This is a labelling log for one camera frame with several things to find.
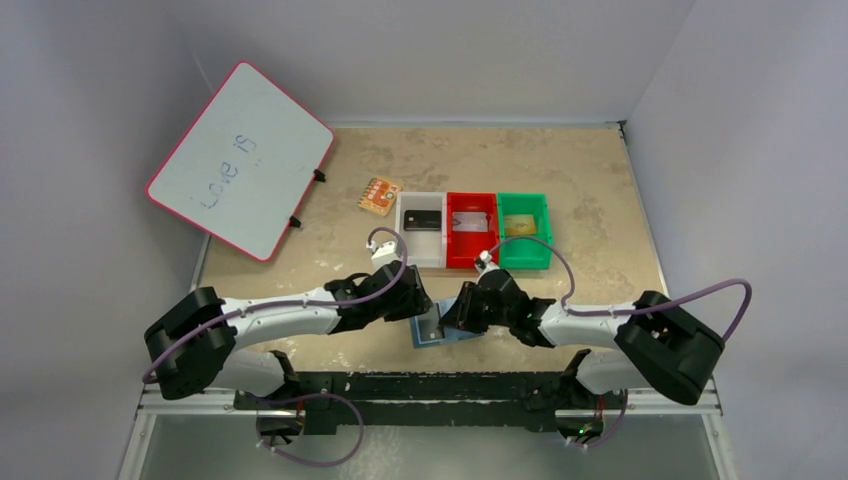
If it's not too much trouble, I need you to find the blue card holder wallet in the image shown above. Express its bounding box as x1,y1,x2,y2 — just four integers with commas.
409,297,481,348

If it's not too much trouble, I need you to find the white plastic bin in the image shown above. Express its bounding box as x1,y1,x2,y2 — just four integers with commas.
395,191,447,268

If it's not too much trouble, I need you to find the red plastic bin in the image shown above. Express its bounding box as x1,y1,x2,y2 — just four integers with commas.
446,192,501,269

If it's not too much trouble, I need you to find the green plastic bin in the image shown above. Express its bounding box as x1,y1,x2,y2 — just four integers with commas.
496,192,554,270

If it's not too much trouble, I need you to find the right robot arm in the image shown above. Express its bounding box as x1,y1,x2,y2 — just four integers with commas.
439,270,725,407

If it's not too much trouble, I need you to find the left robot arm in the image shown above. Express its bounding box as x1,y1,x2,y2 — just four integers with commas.
142,261,433,409

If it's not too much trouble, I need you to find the black card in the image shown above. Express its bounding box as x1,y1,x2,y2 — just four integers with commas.
403,209,442,232

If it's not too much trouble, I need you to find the gold card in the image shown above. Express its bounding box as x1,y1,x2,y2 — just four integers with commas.
503,214,538,236

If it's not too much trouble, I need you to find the white patterned card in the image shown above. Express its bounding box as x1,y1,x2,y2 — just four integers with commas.
451,211,490,233

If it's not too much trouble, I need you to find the orange spiral notebook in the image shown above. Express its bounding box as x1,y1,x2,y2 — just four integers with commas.
357,177,402,216

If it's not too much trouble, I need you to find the pink-framed whiteboard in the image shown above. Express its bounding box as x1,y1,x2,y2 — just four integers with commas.
146,61,335,261

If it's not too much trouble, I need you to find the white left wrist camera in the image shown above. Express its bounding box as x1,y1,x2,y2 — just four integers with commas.
366,240,406,269

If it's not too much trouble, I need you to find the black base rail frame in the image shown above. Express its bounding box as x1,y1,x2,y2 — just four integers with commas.
135,369,723,439

